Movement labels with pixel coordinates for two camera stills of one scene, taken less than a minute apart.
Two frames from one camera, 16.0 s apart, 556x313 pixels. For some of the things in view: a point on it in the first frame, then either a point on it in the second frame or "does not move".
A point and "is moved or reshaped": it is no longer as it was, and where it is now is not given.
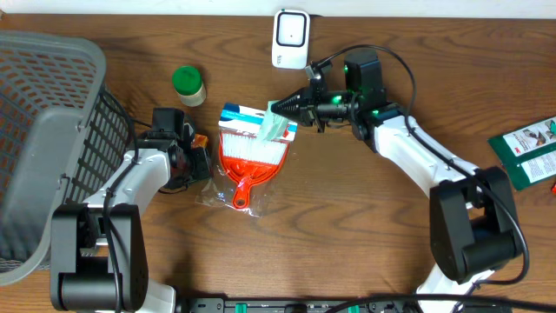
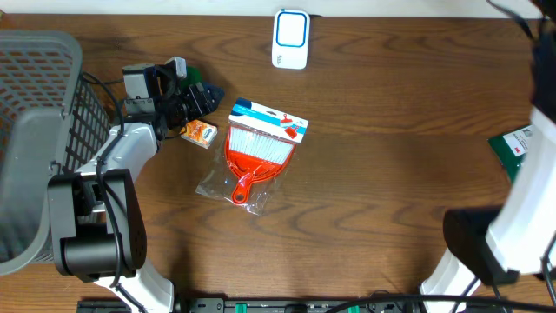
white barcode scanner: x=291 y=38 does not move
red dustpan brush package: x=247 y=163 is moved or reshaped
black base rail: x=321 y=304 does not move
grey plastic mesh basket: x=60 y=136 does not move
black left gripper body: x=202 y=157 -> x=198 y=100
